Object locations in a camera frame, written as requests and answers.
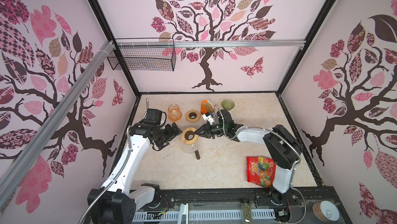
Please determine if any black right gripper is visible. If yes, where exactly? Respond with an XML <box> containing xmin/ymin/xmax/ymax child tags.
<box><xmin>194</xmin><ymin>123</ymin><xmax>227</xmax><ymax>139</ymax></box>

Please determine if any wooden ring dripper holder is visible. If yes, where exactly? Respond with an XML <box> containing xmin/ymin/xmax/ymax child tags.
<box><xmin>182</xmin><ymin>127</ymin><xmax>199</xmax><ymax>145</ymax></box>

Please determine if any clear glass server jug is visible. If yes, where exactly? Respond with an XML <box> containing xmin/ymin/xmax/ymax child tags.
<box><xmin>182</xmin><ymin>142</ymin><xmax>201</xmax><ymax>160</ymax></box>

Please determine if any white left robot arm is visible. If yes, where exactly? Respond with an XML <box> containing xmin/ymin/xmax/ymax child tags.
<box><xmin>79</xmin><ymin>109</ymin><xmax>182</xmax><ymax>224</ymax></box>

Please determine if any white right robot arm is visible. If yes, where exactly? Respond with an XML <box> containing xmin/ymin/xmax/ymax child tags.
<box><xmin>194</xmin><ymin>109</ymin><xmax>303</xmax><ymax>194</ymax></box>

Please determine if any orange coffee filter box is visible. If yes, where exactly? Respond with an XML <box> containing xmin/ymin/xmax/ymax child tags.
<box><xmin>201</xmin><ymin>99</ymin><xmax>214</xmax><ymax>115</ymax></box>

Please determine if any green glass dripper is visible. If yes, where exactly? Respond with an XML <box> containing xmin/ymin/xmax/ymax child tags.
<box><xmin>221</xmin><ymin>99</ymin><xmax>235</xmax><ymax>111</ymax></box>

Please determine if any orange glass pitcher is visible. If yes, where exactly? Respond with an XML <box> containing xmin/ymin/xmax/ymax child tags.
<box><xmin>168</xmin><ymin>104</ymin><xmax>183</xmax><ymax>123</ymax></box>

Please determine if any red candy bag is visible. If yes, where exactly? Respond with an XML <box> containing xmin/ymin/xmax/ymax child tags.
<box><xmin>246</xmin><ymin>156</ymin><xmax>276</xmax><ymax>188</ymax></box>

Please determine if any small jar of granules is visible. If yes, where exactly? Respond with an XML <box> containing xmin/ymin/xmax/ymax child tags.
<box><xmin>240</xmin><ymin>202</ymin><xmax>252</xmax><ymax>224</ymax></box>

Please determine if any round white brown device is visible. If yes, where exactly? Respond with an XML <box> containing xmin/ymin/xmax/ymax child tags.
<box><xmin>312</xmin><ymin>201</ymin><xmax>340</xmax><ymax>222</ymax></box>

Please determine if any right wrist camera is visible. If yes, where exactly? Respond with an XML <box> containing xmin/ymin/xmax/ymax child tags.
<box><xmin>202</xmin><ymin>112</ymin><xmax>216</xmax><ymax>125</ymax></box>

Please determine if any wooden ring dripper stand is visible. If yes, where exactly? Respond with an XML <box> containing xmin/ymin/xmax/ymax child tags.
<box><xmin>185</xmin><ymin>110</ymin><xmax>202</xmax><ymax>123</ymax></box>

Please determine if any black wire basket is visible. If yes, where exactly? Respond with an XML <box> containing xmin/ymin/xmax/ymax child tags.
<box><xmin>108</xmin><ymin>38</ymin><xmax>176</xmax><ymax>72</ymax></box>

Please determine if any white slotted cable duct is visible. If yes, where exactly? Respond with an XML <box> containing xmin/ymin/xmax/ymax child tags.
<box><xmin>132</xmin><ymin>209</ymin><xmax>276</xmax><ymax>224</ymax></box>

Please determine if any aluminium rail back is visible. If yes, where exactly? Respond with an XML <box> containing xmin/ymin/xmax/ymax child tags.
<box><xmin>117</xmin><ymin>40</ymin><xmax>306</xmax><ymax>48</ymax></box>

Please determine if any aluminium rail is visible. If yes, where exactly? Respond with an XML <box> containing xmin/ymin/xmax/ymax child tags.
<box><xmin>0</xmin><ymin>40</ymin><xmax>115</xmax><ymax>206</ymax></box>
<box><xmin>117</xmin><ymin>40</ymin><xmax>306</xmax><ymax>48</ymax></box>

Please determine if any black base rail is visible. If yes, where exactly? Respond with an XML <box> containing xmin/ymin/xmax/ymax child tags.
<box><xmin>135</xmin><ymin>186</ymin><xmax>351</xmax><ymax>224</ymax></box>

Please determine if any aluminium rail left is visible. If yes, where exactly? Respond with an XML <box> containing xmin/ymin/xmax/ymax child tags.
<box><xmin>0</xmin><ymin>40</ymin><xmax>115</xmax><ymax>206</ymax></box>

